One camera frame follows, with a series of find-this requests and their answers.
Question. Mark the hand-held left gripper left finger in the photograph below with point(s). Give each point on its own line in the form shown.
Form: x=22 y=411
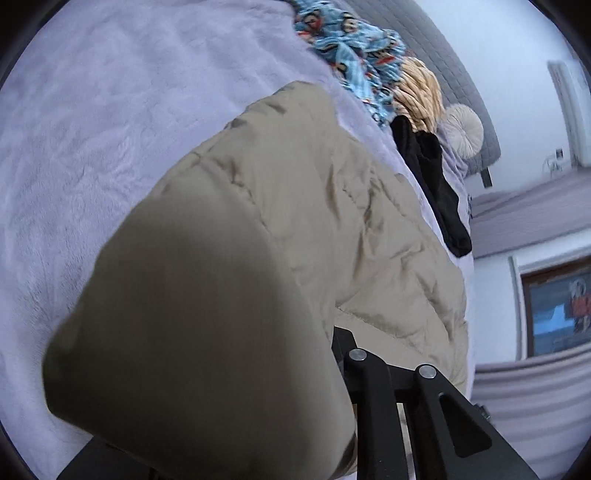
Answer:
x=101 y=461

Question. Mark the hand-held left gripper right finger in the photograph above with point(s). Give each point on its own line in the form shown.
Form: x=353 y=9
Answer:
x=392 y=415

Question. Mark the beige puffer jacket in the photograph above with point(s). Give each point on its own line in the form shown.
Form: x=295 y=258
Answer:
x=231 y=277

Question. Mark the grey curtain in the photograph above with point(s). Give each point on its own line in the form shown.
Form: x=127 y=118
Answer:
x=531 y=406

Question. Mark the framed picture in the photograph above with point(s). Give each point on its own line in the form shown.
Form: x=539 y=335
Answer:
x=563 y=314

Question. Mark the black folded garment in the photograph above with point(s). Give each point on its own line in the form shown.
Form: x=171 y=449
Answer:
x=434 y=175

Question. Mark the round cream cushion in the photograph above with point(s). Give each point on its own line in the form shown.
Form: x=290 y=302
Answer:
x=461 y=129

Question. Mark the cream striped garment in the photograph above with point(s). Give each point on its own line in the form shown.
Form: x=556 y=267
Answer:
x=420 y=92

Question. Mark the lavender fleece blanket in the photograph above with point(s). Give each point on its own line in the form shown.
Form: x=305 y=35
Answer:
x=115 y=115

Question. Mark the white tall unit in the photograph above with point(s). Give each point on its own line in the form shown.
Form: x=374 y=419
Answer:
x=570 y=106

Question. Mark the blue cartoon print garment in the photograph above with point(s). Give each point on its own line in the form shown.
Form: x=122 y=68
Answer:
x=351 y=50

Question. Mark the grey quilted headboard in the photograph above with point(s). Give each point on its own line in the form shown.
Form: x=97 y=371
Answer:
x=443 y=50

